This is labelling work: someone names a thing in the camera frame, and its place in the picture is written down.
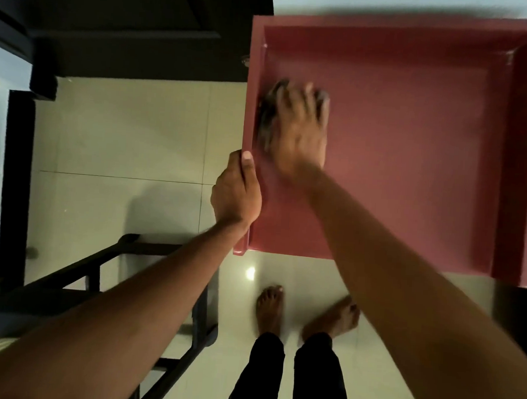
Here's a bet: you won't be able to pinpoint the person's left hand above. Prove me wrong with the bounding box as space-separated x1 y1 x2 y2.
209 148 266 228

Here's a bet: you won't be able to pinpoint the person's right hand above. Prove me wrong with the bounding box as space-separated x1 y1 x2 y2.
264 79 332 184

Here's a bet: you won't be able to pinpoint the grey cleaning cloth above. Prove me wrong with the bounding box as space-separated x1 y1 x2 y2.
253 77 332 156

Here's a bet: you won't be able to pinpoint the pink wooden drawer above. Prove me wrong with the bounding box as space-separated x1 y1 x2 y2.
232 3 527 289

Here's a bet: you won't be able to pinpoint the person's right forearm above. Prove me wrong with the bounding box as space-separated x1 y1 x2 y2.
285 163 527 399

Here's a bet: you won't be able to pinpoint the person's left forearm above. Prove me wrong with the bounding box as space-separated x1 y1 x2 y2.
0 209 251 399

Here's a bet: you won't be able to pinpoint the person's left foot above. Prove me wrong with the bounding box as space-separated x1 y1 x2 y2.
254 284 286 340

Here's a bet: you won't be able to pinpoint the person's foot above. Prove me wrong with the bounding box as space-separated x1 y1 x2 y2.
300 293 362 344
254 284 286 340

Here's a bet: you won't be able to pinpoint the person's right foot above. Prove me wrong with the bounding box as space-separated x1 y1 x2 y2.
300 293 362 344

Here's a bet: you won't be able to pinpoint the dark wooden cabinet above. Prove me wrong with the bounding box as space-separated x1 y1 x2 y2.
0 0 275 89

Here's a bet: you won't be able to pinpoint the black trousers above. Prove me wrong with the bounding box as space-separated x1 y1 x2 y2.
224 327 354 399

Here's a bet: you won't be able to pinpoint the black upright post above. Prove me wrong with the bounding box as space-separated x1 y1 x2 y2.
0 89 37 301

